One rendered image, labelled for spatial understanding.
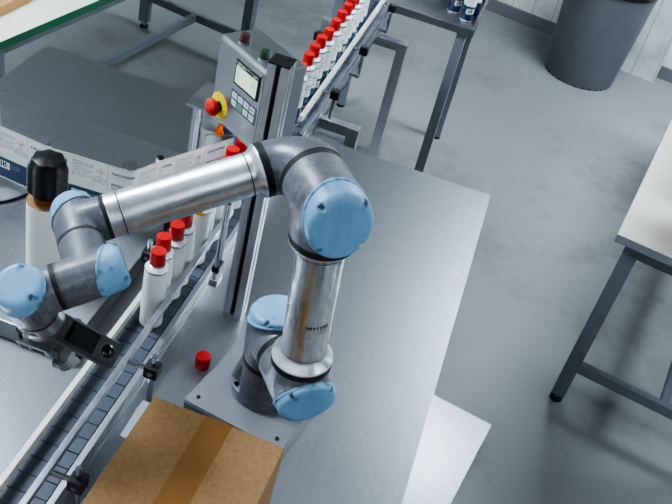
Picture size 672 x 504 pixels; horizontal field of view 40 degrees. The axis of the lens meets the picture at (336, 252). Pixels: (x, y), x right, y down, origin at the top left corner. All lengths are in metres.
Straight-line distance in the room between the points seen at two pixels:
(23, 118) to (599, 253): 2.69
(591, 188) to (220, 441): 3.54
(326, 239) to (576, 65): 4.42
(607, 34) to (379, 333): 3.69
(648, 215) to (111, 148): 1.73
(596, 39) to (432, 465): 4.00
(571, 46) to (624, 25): 0.32
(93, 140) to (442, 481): 1.33
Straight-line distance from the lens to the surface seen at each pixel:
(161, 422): 1.59
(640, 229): 3.13
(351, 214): 1.46
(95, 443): 1.87
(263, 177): 1.55
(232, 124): 1.97
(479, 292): 3.88
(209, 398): 1.96
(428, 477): 2.01
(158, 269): 1.97
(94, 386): 1.96
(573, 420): 3.52
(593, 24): 5.66
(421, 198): 2.77
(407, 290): 2.42
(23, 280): 1.44
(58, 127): 2.70
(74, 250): 1.48
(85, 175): 2.28
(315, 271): 1.54
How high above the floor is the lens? 2.33
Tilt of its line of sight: 37 degrees down
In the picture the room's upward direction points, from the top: 15 degrees clockwise
